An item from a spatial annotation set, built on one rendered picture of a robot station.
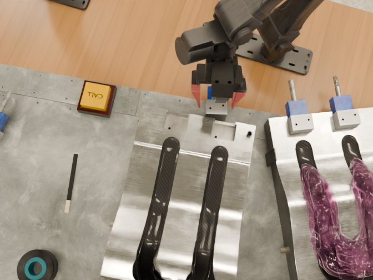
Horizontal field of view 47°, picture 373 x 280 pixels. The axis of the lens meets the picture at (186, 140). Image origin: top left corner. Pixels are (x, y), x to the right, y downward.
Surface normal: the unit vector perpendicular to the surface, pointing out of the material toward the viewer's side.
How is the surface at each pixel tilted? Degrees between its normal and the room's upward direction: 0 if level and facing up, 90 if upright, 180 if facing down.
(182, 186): 3
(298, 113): 0
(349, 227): 16
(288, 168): 21
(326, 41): 0
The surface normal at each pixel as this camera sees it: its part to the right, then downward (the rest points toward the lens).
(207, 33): 0.25, -0.35
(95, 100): 0.01, -0.25
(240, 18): -0.49, 0.00
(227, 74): 0.04, -0.70
